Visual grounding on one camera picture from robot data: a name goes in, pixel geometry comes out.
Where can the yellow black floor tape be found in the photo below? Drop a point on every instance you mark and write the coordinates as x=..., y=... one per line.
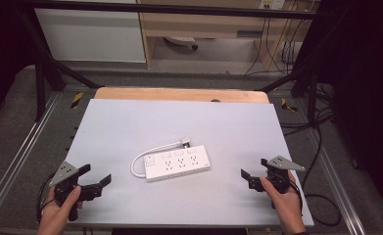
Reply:
x=287, y=105
x=77, y=100

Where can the white table mat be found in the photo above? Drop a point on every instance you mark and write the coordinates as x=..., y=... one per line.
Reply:
x=130, y=130

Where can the white power strip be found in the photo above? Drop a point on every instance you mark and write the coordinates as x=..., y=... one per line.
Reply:
x=177, y=163

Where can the wooden desk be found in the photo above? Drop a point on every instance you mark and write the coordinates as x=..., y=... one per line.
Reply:
x=205, y=24

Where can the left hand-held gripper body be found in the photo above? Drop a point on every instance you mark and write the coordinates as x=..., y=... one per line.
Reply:
x=63, y=173

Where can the white chair base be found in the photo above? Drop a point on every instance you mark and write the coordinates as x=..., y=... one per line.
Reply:
x=181, y=40

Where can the white wall socket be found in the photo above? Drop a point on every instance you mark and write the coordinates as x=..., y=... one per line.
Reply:
x=271, y=4

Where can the white cabinet panel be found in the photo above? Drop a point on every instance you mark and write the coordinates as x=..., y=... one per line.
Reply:
x=91, y=36

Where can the person's left hand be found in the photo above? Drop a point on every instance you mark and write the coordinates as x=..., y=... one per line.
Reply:
x=57, y=212

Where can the wooden table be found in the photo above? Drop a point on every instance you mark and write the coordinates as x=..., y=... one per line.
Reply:
x=179, y=94

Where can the person's right hand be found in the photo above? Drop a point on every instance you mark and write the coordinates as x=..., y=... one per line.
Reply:
x=285, y=205

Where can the aluminium rail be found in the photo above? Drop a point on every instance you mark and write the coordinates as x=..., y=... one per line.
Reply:
x=336, y=182
x=22, y=150

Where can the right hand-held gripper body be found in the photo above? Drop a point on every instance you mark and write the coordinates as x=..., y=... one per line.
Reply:
x=282, y=164

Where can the white power plug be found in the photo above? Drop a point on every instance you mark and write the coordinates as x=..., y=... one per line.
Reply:
x=186, y=141

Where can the black metal frame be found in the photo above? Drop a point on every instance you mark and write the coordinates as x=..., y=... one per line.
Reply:
x=166, y=8

